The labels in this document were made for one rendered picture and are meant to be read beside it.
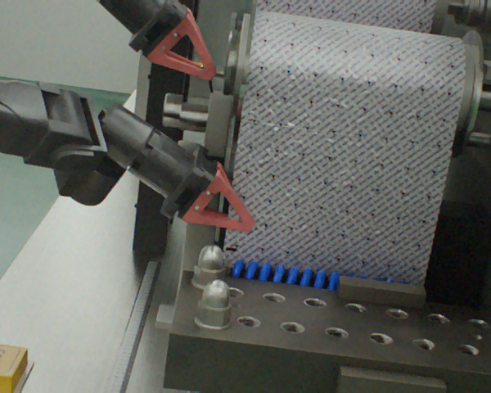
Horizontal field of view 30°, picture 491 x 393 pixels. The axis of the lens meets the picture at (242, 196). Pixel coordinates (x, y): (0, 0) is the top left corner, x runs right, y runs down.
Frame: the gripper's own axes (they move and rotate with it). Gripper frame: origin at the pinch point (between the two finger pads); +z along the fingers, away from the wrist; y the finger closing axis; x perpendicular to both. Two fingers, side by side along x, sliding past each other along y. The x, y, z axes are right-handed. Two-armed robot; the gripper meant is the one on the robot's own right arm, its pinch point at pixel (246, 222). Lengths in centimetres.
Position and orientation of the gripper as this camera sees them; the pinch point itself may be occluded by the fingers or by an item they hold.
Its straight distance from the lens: 103.7
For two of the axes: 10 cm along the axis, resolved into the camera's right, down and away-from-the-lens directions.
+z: 8.1, 5.6, 1.7
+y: -0.1, 3.1, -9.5
